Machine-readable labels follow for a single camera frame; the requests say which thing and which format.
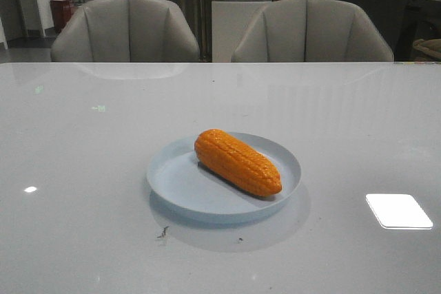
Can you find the dark wooden chair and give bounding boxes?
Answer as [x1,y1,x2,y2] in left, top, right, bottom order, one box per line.
[394,0,440,61]

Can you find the red bin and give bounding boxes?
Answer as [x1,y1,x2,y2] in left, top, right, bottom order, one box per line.
[50,0,76,33]

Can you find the left grey upholstered chair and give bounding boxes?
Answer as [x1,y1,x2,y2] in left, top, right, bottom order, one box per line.
[50,0,199,63]

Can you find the grey upholstered chair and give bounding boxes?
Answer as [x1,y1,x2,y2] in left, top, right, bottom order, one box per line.
[232,0,394,63]
[50,0,199,63]

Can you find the right grey upholstered chair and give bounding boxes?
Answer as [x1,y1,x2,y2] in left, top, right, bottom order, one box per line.
[232,0,394,63]

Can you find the orange corn cob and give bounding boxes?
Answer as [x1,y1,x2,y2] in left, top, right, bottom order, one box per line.
[194,129,283,197]

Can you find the light blue round plate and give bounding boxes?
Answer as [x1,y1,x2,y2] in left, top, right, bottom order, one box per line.
[147,132,301,224]

